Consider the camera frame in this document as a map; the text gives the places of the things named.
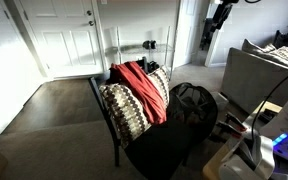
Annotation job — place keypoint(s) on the patterned pillow back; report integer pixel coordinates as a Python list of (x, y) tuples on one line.
[(160, 80)]

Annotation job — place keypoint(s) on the patterned sofa cushion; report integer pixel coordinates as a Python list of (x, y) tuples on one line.
[(280, 53)]

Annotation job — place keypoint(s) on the black shoes on rack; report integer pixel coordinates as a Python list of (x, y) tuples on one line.
[(149, 44)]

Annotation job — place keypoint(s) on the patterned pillow front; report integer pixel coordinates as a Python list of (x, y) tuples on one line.
[(126, 110)]

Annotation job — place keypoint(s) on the black wooden chair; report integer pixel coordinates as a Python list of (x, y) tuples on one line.
[(156, 153)]

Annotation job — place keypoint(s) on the grey sofa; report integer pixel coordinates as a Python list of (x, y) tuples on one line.
[(251, 73)]

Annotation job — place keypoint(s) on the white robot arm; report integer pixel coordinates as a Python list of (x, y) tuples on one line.
[(252, 157)]

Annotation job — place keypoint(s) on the orange-red cloth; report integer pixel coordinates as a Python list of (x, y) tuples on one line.
[(132, 75)]

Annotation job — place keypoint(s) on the patterned pillow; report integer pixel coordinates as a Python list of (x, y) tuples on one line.
[(160, 80), (126, 110)]

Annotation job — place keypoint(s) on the white panel door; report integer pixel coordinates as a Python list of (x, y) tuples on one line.
[(66, 35)]

